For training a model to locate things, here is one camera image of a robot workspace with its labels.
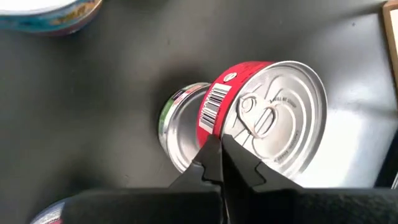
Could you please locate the blue red label seafood can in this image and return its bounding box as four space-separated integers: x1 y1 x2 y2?
29 200 67 224

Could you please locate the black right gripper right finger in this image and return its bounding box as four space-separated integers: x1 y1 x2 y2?
222 133 304 189

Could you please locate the teal label tuna can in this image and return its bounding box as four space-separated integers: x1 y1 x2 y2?
0 0 104 37

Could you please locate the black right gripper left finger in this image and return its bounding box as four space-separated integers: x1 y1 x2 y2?
169 134 223 189

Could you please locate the green label tuna can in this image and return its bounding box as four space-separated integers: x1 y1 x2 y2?
157 82 215 174

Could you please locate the wooden slatted shelf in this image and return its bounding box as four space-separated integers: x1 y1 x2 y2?
381 0 398 111

